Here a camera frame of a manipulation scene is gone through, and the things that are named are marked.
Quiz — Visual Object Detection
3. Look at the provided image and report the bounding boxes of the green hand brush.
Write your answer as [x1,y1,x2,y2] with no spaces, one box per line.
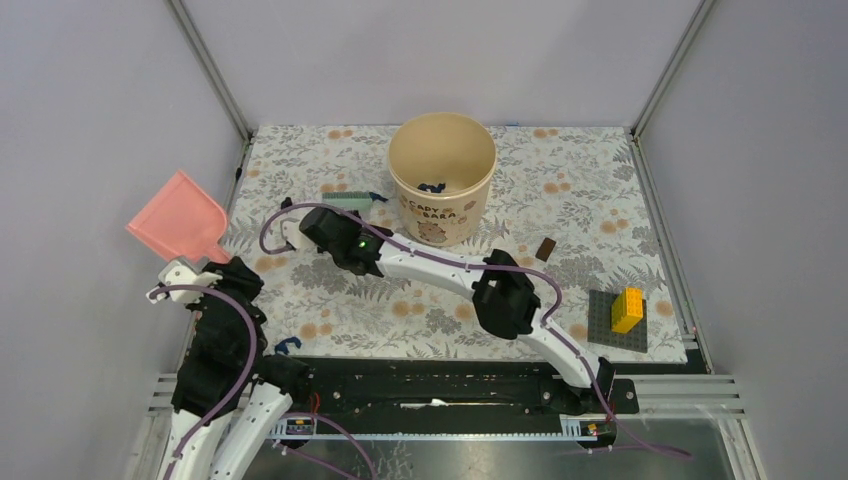
[321,191,374,213]

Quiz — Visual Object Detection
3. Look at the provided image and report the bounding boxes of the small blue paper scrap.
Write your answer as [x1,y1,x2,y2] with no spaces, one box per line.
[368,192,388,203]

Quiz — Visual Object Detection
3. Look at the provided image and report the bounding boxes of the pink plastic dustpan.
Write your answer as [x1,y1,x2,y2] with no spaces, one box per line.
[126,170,232,264]

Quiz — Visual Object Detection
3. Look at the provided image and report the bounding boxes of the dark blue paper scrap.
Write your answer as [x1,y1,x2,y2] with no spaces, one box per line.
[417,182,446,194]

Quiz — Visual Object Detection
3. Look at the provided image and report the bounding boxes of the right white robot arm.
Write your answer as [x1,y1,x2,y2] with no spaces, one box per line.
[299,205,615,412]

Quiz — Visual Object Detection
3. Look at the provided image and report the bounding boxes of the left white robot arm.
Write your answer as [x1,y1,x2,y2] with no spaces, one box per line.
[148,257,311,479]

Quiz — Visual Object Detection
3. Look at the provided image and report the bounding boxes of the beige plastic bucket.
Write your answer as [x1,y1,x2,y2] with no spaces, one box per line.
[387,113,497,247]

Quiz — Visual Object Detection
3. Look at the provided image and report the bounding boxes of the brown wooden block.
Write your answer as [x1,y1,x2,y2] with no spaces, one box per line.
[535,237,557,262]

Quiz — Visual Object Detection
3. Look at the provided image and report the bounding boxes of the floral table cloth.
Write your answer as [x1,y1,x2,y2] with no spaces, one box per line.
[192,124,690,364]

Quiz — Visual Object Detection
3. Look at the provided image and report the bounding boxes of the grey lego baseplate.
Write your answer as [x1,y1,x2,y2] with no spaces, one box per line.
[587,290,648,353]

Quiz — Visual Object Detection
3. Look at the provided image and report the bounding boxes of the yellow lego brick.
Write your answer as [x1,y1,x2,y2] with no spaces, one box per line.
[610,287,645,334]

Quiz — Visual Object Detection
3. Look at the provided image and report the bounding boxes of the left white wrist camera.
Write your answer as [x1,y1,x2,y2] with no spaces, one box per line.
[145,259,202,305]

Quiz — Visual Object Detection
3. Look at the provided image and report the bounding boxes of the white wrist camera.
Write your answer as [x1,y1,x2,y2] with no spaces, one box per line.
[281,218,309,250]
[145,259,202,305]

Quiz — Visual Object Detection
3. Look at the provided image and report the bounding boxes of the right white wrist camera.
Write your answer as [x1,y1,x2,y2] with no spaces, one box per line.
[281,218,309,250]

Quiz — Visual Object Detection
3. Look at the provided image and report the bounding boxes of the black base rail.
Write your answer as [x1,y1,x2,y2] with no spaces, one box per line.
[256,355,639,436]

